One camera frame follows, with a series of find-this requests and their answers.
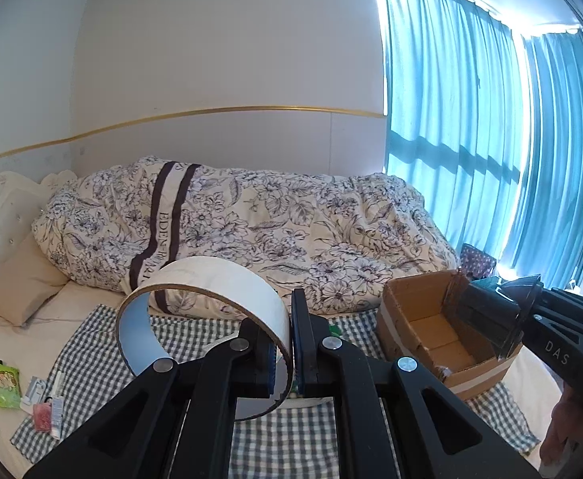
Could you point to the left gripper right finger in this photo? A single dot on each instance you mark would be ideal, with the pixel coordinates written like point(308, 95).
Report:
point(394, 418)

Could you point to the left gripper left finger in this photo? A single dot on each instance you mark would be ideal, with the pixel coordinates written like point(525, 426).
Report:
point(175, 420)

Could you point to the black round band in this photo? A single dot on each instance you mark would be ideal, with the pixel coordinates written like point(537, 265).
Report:
point(496, 308)

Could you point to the person's right hand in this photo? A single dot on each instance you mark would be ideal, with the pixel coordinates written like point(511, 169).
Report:
point(566, 426)

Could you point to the brown cardboard box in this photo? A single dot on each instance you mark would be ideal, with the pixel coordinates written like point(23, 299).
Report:
point(418, 318)

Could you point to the polka dot bag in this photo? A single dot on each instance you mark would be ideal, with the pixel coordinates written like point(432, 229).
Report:
point(476, 264)

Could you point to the floral patterned duvet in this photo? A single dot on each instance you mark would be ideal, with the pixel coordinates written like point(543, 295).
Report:
point(338, 238)

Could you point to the pink small packet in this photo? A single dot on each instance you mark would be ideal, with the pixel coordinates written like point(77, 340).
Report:
point(42, 416)

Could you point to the green snack packet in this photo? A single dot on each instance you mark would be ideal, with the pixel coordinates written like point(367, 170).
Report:
point(10, 391)

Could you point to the beige pillow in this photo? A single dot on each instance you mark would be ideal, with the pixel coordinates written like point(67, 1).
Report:
point(27, 280)

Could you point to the teal window curtain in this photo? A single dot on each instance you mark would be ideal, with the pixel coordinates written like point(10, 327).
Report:
point(485, 119)

